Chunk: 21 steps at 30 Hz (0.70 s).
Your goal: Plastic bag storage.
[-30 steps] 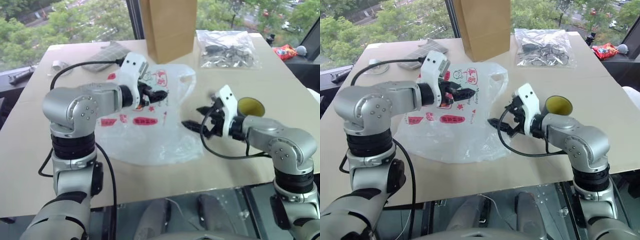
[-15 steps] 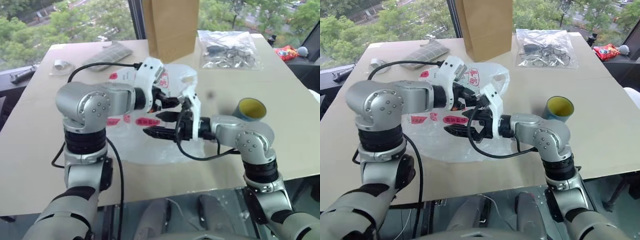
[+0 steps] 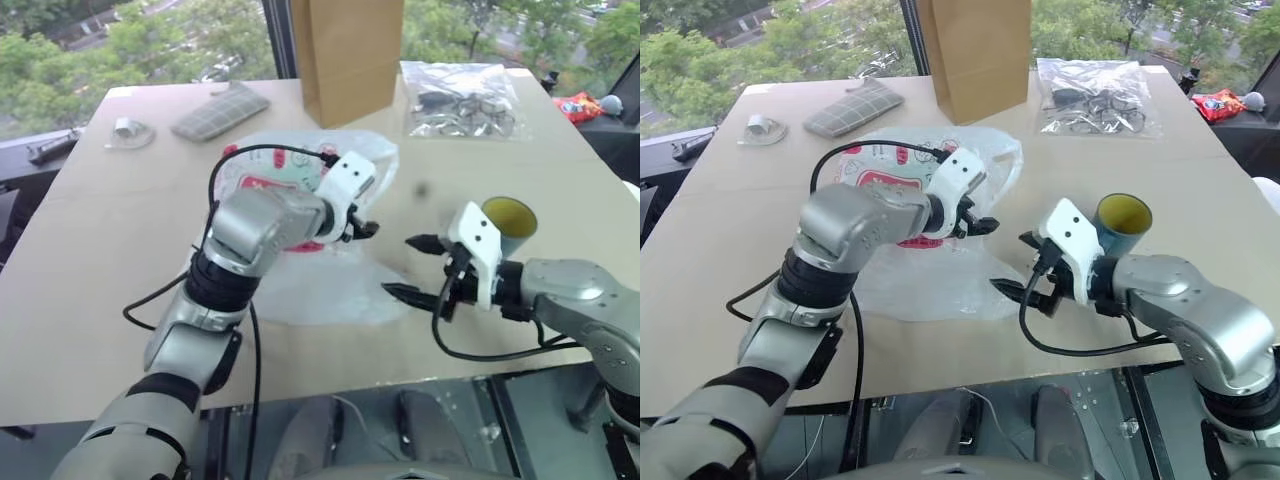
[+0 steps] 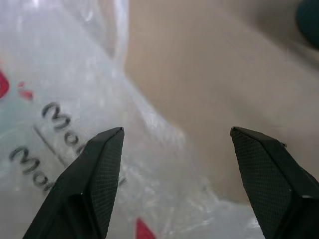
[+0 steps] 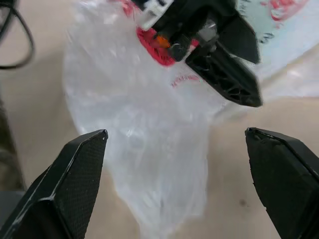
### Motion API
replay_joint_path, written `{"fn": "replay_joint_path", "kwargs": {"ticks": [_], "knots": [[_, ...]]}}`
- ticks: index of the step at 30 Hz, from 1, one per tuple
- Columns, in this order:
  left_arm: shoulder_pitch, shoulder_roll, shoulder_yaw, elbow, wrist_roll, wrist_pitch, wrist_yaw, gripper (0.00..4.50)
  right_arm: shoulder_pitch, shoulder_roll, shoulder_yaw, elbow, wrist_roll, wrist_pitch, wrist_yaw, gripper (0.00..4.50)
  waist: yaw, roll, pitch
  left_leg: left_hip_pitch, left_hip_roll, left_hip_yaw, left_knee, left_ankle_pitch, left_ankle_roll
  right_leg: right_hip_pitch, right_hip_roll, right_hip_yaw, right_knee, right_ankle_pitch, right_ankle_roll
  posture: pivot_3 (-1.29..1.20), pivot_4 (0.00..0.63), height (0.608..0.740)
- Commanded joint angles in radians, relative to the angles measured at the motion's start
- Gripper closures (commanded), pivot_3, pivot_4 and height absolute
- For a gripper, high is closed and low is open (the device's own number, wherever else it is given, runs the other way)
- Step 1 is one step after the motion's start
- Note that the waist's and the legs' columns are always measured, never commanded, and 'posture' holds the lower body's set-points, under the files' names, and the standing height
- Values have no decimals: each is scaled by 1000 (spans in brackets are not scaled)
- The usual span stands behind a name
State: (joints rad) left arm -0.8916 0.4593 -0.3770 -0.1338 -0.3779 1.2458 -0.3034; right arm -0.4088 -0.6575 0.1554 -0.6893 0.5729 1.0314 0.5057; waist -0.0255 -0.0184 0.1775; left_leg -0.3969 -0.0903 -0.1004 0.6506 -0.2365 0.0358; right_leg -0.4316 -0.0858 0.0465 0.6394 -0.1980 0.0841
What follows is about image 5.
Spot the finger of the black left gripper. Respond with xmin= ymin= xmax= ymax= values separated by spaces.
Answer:
xmin=185 ymin=41 xmax=264 ymax=108
xmin=218 ymin=13 xmax=262 ymax=65

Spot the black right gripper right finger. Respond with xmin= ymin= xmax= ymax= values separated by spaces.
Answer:
xmin=245 ymin=127 xmax=319 ymax=239

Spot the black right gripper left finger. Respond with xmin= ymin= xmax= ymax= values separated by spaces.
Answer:
xmin=0 ymin=128 xmax=109 ymax=239

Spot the translucent red-printed plastic bag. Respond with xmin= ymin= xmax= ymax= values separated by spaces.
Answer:
xmin=62 ymin=0 xmax=226 ymax=239

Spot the pale blue red-printed plastic bag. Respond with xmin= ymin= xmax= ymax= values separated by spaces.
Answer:
xmin=234 ymin=0 xmax=319 ymax=99

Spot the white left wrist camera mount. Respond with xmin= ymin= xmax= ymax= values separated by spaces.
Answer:
xmin=135 ymin=0 xmax=175 ymax=30

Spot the black cable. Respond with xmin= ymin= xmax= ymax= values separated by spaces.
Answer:
xmin=0 ymin=0 xmax=36 ymax=70

